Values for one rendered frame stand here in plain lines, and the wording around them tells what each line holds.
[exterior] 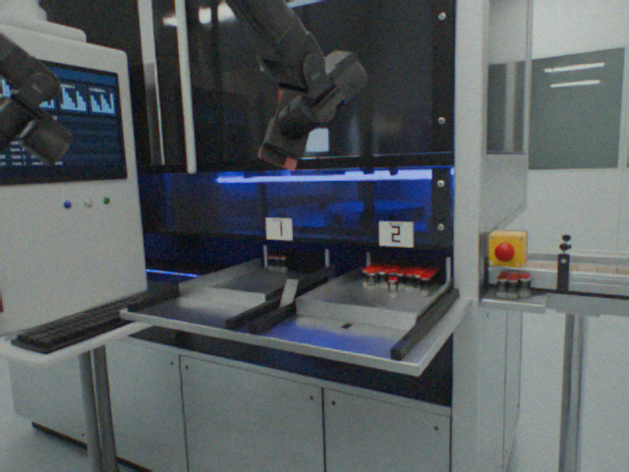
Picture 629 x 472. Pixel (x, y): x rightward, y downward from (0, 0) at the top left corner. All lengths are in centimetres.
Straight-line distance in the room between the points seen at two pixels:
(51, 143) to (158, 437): 125
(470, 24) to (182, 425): 149
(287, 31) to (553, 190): 517
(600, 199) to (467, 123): 465
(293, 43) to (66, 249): 97
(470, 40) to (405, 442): 97
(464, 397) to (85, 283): 105
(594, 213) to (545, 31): 195
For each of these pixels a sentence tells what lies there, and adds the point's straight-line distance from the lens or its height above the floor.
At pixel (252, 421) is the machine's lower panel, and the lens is 159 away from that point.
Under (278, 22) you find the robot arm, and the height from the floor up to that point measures 137.
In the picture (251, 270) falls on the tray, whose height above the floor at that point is 88.
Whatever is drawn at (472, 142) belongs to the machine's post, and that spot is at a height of 123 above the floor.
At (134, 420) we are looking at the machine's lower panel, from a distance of 201.
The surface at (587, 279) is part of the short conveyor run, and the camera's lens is 122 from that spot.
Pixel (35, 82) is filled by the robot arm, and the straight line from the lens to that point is 94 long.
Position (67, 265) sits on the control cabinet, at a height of 94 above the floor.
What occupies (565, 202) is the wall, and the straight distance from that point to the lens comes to 570.
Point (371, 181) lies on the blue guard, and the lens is 117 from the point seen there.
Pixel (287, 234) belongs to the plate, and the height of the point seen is 101.
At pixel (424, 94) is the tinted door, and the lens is 115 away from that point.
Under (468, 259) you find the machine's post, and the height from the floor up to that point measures 97.
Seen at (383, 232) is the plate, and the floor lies 102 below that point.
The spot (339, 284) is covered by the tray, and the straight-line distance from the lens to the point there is 118.
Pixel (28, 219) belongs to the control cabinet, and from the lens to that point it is 139.
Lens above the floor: 119
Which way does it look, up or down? 9 degrees down
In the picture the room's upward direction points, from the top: 2 degrees counter-clockwise
